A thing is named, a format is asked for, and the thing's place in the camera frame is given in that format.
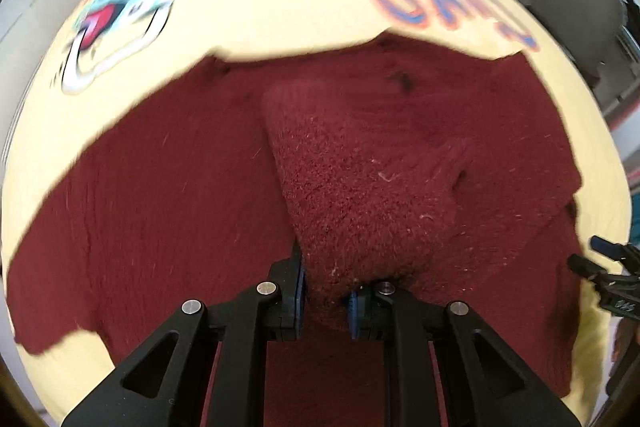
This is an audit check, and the yellow dinosaur print bedspread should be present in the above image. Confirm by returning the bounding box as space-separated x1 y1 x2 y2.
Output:
1 0 630 425

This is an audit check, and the grey green chair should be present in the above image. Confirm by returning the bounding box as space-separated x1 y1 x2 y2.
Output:
529 0 626 88

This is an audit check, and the dark red knit sweater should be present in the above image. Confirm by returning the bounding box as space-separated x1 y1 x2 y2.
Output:
8 35 582 426

